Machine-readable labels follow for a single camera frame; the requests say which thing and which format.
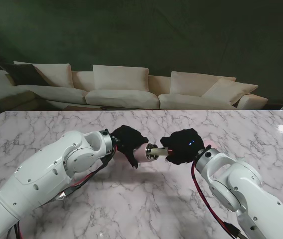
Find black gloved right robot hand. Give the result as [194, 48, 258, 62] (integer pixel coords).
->
[160, 128, 205, 166]

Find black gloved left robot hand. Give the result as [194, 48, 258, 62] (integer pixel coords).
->
[110, 125, 149, 169]

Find pink thermos body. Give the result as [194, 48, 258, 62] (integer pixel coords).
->
[131, 143, 161, 163]

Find sponge cup brush red handle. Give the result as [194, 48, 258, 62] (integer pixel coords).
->
[150, 146, 174, 156]

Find cream sofa seat cushion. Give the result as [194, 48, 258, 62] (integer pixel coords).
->
[14, 84, 88, 105]
[85, 89, 160, 110]
[157, 93, 238, 110]

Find cream sofa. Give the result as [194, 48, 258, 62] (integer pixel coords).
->
[0, 61, 269, 111]

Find cream sofa back pillow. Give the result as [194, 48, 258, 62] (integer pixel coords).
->
[13, 61, 72, 89]
[170, 71, 237, 97]
[202, 77, 259, 106]
[92, 64, 150, 92]

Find dark brown sofa pillow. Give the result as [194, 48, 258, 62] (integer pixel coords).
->
[0, 61, 50, 87]

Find red black left arm cable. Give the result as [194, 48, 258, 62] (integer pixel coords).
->
[6, 145, 119, 239]

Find red black arm cable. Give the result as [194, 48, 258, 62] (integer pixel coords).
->
[6, 145, 119, 239]
[191, 160, 244, 239]

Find red black right arm cable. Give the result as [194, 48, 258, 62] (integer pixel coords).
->
[191, 160, 244, 239]

